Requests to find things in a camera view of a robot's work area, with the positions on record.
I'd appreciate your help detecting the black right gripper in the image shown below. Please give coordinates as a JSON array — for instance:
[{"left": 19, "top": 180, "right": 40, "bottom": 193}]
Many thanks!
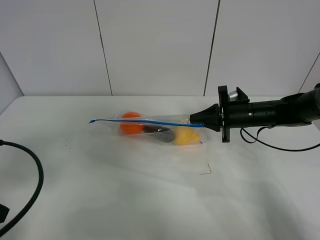
[{"left": 189, "top": 85, "right": 253, "bottom": 143}]

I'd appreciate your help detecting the clear zip bag blue seal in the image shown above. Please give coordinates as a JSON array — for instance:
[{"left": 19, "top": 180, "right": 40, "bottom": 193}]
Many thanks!
[{"left": 89, "top": 111, "right": 204, "bottom": 146}]

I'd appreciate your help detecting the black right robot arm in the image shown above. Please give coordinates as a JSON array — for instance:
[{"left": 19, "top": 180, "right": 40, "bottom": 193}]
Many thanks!
[{"left": 189, "top": 84, "right": 320, "bottom": 143}]

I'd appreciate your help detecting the yellow toy pear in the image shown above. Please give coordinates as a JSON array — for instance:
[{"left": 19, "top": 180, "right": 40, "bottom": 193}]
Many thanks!
[{"left": 173, "top": 126, "right": 201, "bottom": 146}]

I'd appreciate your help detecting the dark purple toy eggplant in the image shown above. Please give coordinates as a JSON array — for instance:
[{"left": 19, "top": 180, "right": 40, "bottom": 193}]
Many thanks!
[{"left": 143, "top": 125, "right": 175, "bottom": 143}]

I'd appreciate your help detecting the orange toy fruit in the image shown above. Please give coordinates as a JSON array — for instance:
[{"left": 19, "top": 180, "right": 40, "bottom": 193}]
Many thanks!
[{"left": 119, "top": 112, "right": 144, "bottom": 135}]

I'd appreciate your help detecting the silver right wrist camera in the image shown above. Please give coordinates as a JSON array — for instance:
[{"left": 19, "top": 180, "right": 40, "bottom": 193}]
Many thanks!
[{"left": 228, "top": 90, "right": 239, "bottom": 102}]

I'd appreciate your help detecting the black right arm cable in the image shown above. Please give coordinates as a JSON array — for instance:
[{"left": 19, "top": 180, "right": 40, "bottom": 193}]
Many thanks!
[{"left": 239, "top": 126, "right": 320, "bottom": 152}]

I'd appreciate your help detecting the black left camera cable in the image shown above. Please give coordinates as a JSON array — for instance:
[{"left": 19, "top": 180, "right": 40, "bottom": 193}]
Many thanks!
[{"left": 0, "top": 139, "right": 45, "bottom": 235}]

